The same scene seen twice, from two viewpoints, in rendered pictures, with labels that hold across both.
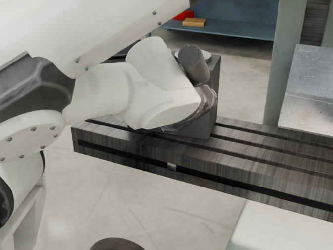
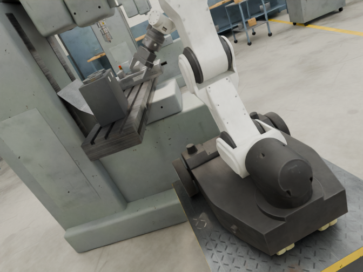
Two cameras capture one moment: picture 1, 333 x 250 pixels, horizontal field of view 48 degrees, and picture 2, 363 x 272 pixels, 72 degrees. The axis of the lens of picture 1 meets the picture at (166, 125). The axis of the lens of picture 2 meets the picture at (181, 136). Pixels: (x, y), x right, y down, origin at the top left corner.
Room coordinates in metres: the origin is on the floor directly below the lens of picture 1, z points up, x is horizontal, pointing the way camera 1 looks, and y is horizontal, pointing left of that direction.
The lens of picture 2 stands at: (0.96, 1.18, 1.22)
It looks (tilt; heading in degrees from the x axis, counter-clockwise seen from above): 26 degrees down; 256
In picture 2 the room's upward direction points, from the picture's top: 24 degrees counter-clockwise
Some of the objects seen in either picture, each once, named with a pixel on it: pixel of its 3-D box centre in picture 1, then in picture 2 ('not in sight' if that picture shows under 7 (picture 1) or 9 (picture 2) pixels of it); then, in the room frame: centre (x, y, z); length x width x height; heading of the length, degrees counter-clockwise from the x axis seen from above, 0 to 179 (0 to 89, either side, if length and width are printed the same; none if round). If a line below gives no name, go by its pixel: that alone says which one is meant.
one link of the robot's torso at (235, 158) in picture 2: not in sight; (248, 145); (0.54, 0.45, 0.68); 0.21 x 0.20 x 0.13; 81
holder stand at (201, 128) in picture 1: (173, 90); (105, 95); (0.90, -0.02, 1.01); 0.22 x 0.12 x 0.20; 73
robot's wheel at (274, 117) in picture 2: not in sight; (274, 130); (0.24, 0.22, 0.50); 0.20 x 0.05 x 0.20; 81
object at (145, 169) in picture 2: not in sight; (167, 150); (0.69, -0.38, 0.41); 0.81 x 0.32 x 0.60; 156
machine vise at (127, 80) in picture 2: not in sight; (135, 73); (0.64, -0.47, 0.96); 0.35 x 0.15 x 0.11; 156
